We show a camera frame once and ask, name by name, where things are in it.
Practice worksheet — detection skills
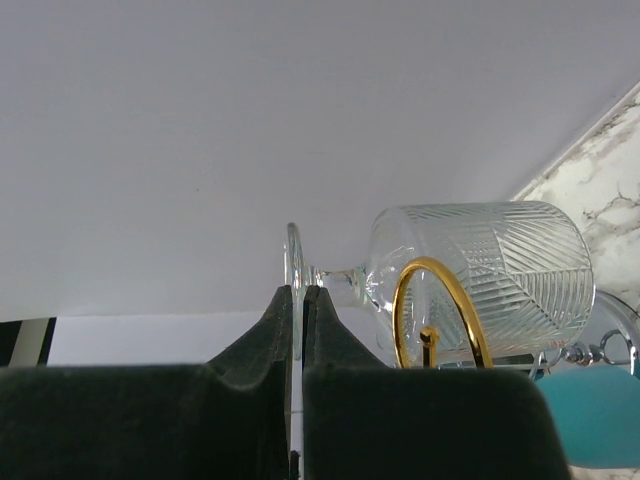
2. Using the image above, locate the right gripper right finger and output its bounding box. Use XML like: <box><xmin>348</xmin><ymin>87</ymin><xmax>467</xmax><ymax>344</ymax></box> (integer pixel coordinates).
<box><xmin>302</xmin><ymin>286</ymin><xmax>570</xmax><ymax>479</ymax></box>

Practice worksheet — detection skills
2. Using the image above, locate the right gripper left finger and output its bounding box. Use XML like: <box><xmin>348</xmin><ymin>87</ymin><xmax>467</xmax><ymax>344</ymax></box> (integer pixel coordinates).
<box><xmin>1</xmin><ymin>286</ymin><xmax>293</xmax><ymax>479</ymax></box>

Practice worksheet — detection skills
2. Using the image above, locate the clear ribbed wine glass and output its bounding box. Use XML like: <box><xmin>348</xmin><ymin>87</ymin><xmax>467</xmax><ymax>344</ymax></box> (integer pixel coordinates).
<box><xmin>284</xmin><ymin>201</ymin><xmax>595</xmax><ymax>364</ymax></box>

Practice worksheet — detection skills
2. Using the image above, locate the blue wine glass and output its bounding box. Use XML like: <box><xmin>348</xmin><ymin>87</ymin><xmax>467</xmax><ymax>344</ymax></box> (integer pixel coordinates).
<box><xmin>536</xmin><ymin>365</ymin><xmax>639</xmax><ymax>469</ymax></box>

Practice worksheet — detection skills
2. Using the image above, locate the gold wire glass rack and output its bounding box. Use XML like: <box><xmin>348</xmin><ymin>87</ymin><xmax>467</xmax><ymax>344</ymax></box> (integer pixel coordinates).
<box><xmin>391</xmin><ymin>256</ymin><xmax>494</xmax><ymax>369</ymax></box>

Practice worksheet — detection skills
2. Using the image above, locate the silver wire glass rack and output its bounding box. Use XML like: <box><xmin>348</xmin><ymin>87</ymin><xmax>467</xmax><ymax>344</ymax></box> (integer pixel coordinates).
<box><xmin>439</xmin><ymin>292</ymin><xmax>640</xmax><ymax>381</ymax></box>

